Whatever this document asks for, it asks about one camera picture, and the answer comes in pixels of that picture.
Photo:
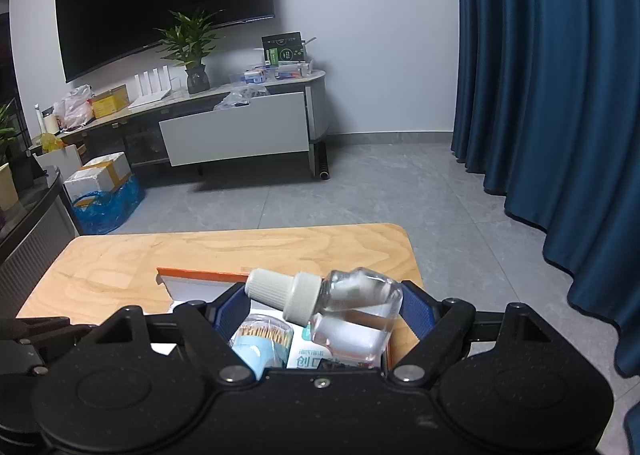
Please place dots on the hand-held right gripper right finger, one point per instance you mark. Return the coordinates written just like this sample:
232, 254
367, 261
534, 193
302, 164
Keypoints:
415, 310

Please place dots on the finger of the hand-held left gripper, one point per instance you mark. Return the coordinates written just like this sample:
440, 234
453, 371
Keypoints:
35, 335

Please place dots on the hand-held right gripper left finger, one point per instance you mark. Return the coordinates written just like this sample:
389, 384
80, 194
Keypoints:
232, 305

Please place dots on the orange white cardboard box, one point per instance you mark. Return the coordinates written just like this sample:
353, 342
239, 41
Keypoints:
195, 291

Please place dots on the light blue toothpick holder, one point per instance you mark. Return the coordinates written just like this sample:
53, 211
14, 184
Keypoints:
262, 340

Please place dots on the clear liquid bottle white cap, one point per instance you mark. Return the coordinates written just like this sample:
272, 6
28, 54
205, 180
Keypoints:
350, 320

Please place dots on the green white bandage box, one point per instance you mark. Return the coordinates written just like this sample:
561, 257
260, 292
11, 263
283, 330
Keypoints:
300, 355

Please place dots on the dark round ribbed table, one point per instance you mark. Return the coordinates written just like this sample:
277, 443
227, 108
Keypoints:
35, 235

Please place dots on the blue plastic bag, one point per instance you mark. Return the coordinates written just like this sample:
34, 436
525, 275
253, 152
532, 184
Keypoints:
107, 207

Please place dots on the beige cup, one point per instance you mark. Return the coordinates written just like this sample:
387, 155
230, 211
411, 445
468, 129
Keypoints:
7, 187

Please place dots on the black roll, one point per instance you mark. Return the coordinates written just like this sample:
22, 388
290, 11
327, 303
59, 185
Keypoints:
321, 162

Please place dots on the white cabinet drawer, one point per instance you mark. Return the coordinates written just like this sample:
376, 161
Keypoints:
235, 135

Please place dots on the white foam box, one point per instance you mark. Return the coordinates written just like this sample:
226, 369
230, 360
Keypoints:
97, 175

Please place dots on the long tv cabinet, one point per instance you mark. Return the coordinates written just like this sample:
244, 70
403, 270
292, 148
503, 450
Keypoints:
145, 135

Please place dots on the yellow bag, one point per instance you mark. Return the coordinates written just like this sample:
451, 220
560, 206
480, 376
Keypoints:
50, 142

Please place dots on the clear plastic bags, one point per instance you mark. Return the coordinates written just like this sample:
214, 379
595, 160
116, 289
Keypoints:
240, 99

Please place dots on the green plant beside steel tumbler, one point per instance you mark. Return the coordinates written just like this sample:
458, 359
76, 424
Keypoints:
6, 130

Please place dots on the dark plant vase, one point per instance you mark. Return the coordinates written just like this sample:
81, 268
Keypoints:
198, 80

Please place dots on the white plastic bag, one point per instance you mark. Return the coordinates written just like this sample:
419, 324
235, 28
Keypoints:
75, 107

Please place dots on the white router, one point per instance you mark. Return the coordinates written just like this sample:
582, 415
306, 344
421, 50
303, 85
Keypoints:
150, 87

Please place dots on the yellow box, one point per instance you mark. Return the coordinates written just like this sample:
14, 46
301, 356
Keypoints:
110, 102

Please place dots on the group of small boxes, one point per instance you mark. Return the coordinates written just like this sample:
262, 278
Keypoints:
277, 72

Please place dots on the dark blue curtain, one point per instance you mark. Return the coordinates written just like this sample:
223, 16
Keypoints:
560, 110

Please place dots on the green black box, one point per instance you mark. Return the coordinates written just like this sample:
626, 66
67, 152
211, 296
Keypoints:
282, 50

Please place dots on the green plant in dark vase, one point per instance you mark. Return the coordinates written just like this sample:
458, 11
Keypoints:
190, 37

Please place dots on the black television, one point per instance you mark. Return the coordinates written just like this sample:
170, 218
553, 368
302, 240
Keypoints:
165, 0

